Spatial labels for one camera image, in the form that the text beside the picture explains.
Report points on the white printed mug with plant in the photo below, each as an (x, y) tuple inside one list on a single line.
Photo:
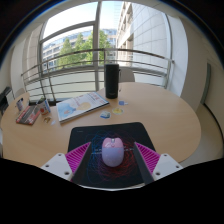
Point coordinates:
[(43, 107)]

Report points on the small blue and white cup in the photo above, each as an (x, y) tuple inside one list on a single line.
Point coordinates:
[(20, 104)]

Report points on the blue and white sticker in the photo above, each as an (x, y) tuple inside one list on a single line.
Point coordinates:
[(105, 114)]

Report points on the black printed mouse pad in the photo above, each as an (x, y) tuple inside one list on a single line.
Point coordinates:
[(100, 133)]

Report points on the small blue square sticker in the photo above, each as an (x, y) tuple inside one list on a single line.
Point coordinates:
[(123, 102)]

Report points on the red magazine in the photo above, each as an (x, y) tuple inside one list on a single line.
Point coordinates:
[(28, 115)]

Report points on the metal balcony railing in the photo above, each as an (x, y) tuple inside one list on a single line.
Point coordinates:
[(140, 52)]

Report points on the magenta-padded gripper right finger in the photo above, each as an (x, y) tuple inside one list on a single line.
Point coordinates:
[(164, 165)]

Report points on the brown sticker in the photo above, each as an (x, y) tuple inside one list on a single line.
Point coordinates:
[(47, 119)]

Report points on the black and white printer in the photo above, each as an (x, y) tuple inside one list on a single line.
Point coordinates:
[(4, 100)]

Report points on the pink and lavender computer mouse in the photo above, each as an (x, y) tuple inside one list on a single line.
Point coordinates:
[(112, 153)]

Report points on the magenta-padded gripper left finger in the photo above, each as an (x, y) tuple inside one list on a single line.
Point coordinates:
[(60, 165)]

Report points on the white chair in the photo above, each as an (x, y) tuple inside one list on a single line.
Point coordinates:
[(127, 76), (19, 92)]

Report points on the black drink bottle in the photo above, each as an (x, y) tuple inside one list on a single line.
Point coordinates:
[(111, 81)]

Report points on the light blue illustrated book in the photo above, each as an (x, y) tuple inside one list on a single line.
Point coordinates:
[(80, 107)]

